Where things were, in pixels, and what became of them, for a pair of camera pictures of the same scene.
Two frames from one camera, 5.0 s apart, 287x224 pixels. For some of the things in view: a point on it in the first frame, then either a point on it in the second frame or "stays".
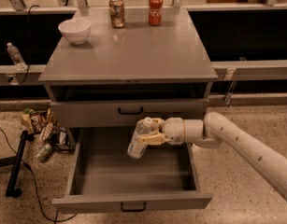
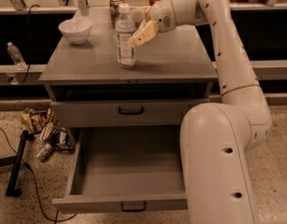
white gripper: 174,131 -> 161,17
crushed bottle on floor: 44,152 stays
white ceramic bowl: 76,30 stays
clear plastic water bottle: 136,147 -> 125,37
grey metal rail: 222,71 stays
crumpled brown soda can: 117,12 stays
